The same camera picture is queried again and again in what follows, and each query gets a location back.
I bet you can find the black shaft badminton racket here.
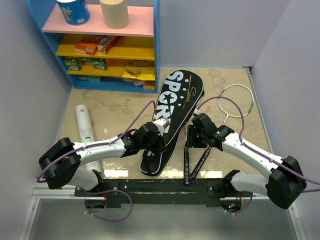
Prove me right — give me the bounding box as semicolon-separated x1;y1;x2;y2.
183;123;190;185

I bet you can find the black racket cover bag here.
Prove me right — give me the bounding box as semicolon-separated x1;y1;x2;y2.
139;69;205;177

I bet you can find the white shuttlecock tube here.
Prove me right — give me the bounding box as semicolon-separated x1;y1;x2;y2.
75;104;102;173

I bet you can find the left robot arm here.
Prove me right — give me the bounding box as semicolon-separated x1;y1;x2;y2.
36;118;169;196

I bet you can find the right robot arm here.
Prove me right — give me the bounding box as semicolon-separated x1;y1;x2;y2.
191;113;307;209

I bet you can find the white badminton racket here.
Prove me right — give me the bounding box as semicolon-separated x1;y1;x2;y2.
214;83;255;125

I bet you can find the yellow snack bag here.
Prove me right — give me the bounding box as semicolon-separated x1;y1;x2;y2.
121;66;156;88

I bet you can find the green box right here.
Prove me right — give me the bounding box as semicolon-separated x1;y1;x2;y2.
92;58;108;71

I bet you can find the blue shelf unit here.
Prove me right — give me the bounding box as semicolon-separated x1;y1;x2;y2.
27;0;161;93

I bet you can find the green box middle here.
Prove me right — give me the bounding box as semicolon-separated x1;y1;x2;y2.
79;57;93;66

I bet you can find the red white box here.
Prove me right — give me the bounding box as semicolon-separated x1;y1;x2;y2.
97;35;120;55

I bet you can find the orange box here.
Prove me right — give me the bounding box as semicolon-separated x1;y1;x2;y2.
74;34;106;56

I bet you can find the brown paper roll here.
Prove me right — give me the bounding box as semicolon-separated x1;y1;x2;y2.
99;0;130;29

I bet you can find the blue snack canister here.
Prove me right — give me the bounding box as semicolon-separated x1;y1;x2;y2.
56;0;91;26

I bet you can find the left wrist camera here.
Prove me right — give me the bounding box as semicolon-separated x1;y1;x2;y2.
152;114;170;136

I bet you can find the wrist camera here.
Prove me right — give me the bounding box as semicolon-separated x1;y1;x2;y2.
152;114;170;136
193;109;201;116

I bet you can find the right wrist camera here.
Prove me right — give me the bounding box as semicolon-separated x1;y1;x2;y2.
193;109;201;116

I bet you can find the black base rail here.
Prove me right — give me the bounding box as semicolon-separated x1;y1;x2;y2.
74;178;250;208

